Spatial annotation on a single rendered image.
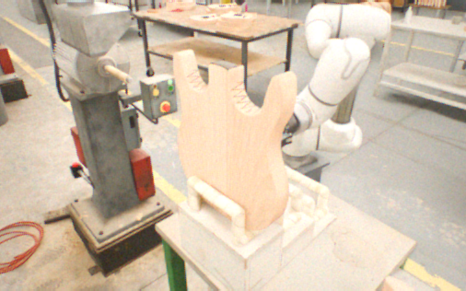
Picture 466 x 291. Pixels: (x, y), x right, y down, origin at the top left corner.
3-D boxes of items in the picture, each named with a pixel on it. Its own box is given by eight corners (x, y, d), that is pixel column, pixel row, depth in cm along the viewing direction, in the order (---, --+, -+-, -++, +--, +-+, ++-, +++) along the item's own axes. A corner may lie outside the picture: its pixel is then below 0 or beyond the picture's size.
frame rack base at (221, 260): (180, 248, 105) (175, 205, 97) (215, 223, 115) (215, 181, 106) (245, 305, 89) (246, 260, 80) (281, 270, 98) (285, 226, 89)
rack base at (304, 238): (215, 224, 114) (215, 203, 109) (249, 201, 124) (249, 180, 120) (280, 272, 98) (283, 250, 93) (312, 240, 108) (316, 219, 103)
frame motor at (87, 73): (55, 78, 180) (40, 28, 166) (104, 67, 195) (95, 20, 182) (85, 102, 153) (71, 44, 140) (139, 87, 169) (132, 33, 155)
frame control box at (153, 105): (124, 118, 197) (116, 75, 184) (157, 108, 209) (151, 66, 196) (145, 133, 181) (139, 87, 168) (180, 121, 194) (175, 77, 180)
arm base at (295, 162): (291, 143, 205) (292, 134, 202) (319, 159, 189) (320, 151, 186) (267, 152, 196) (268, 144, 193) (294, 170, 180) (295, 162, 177)
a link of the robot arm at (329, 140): (316, 136, 192) (356, 141, 188) (314, 157, 181) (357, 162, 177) (338, -3, 140) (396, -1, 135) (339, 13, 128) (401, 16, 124)
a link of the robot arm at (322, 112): (279, 114, 105) (299, 84, 95) (308, 100, 114) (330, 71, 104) (303, 140, 101) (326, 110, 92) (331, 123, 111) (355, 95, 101)
